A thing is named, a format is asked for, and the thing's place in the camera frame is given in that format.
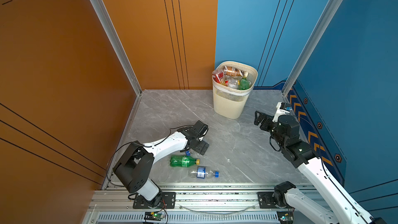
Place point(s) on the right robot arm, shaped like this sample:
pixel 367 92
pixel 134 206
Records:
pixel 343 209

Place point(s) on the aluminium corner post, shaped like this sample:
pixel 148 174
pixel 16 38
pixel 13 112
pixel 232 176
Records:
pixel 323 22
pixel 109 28

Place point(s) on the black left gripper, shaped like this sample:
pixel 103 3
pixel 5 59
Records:
pixel 203 148

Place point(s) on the small green Sprite bottle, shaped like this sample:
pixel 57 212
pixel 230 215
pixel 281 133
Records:
pixel 244 84

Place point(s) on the left circuit board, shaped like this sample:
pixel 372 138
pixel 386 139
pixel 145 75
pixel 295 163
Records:
pixel 153 217

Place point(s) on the aluminium front rail frame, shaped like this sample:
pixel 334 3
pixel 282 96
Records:
pixel 196 203

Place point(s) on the circuit board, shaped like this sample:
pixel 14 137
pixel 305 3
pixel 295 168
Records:
pixel 285 217
pixel 153 217

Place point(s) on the brown Nescafe bottle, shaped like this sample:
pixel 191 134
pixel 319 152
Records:
pixel 234 72

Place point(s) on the right aluminium corner post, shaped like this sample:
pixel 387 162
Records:
pixel 323 22

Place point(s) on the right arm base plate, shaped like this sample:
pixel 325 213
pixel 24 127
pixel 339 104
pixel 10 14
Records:
pixel 267 199

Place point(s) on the left aluminium corner post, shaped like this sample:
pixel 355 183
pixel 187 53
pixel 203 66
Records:
pixel 109 28

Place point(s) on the clear bottle red label yellow cap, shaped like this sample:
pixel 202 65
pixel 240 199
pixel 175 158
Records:
pixel 232 83

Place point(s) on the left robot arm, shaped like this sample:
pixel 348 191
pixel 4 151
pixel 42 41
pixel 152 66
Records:
pixel 134 166

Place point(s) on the right circuit board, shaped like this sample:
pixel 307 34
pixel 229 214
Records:
pixel 285 217

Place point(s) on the cream ribbed waste bin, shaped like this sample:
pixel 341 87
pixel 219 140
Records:
pixel 230 102

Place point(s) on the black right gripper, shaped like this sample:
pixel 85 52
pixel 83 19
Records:
pixel 268 120

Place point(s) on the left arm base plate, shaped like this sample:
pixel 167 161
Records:
pixel 165 200

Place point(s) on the clear bottle blue cap front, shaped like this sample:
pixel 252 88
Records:
pixel 201 172

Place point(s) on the large green Sprite bottle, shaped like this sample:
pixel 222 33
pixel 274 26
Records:
pixel 183 161

